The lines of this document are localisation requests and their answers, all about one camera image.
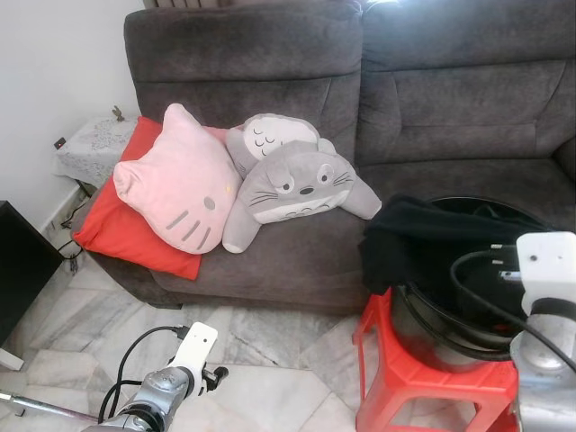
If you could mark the black knit garment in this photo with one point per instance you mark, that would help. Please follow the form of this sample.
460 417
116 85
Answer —
405 243

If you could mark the red cushion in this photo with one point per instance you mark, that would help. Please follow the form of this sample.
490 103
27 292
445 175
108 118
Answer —
117 236

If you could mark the silver metal clothes rack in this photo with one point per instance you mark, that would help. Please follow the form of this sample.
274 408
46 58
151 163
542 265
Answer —
45 407

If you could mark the pink cat face pillow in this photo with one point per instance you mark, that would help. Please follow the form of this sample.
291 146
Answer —
175 180

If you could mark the red plastic stool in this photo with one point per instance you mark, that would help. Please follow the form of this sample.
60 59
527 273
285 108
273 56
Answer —
423 387

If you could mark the grey wide-eyed plush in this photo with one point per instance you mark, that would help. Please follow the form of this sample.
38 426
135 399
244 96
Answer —
297 184

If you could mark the black television console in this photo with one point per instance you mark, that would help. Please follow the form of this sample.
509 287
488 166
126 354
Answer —
27 270

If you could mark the black plastic bucket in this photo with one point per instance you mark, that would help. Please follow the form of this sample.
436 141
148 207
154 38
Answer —
450 326

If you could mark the grey sleeping plush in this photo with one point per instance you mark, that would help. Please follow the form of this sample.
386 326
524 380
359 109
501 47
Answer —
270 135

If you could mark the side table white lace cloth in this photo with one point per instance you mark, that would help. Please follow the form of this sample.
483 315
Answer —
90 146

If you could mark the dark grey fabric sofa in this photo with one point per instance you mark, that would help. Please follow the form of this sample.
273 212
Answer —
450 108

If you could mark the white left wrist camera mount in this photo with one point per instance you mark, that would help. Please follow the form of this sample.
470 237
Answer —
198 346

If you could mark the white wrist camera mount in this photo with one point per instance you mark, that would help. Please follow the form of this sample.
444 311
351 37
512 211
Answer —
198 346
549 261

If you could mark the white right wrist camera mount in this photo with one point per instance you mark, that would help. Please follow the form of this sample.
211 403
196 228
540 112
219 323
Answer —
549 261

